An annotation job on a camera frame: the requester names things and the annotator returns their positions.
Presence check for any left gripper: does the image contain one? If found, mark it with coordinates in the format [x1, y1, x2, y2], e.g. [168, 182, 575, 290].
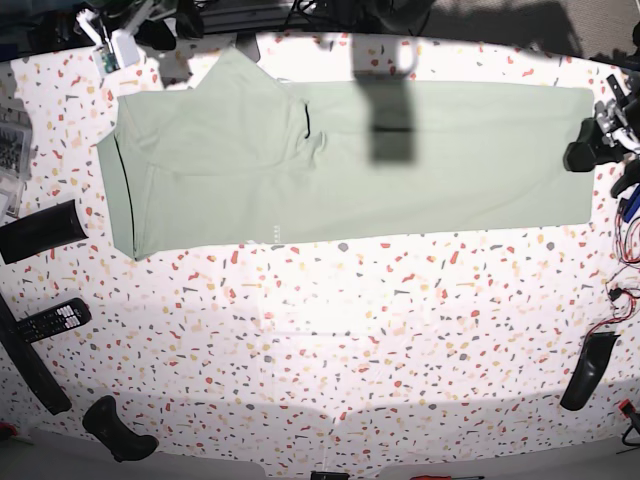
[563, 100, 640, 173]

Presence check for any light green T-shirt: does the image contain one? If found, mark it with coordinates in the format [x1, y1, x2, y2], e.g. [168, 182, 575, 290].
[97, 48, 594, 260]

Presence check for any black metal strip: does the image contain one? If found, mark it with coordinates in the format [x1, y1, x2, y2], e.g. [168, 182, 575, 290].
[607, 74, 629, 108]

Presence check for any small clear plastic box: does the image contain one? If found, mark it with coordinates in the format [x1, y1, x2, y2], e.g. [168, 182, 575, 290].
[0, 174, 25, 219]

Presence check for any black TV remote control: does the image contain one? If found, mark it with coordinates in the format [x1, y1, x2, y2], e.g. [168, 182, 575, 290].
[17, 298, 92, 343]

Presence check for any long black bar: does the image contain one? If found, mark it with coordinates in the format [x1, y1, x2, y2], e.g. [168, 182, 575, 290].
[1, 298, 72, 415]

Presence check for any black game controller grip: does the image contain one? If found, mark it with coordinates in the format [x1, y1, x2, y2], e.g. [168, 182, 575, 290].
[82, 395, 159, 462]

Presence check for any dark camera mount base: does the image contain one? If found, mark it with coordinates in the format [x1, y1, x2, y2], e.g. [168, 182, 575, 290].
[235, 32, 261, 63]

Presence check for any red and black wire bundle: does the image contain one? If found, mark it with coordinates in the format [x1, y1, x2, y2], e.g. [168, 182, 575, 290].
[574, 199, 640, 351]

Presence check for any black curved handle piece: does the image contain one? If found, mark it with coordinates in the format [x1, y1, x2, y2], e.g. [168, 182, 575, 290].
[560, 332, 619, 411]

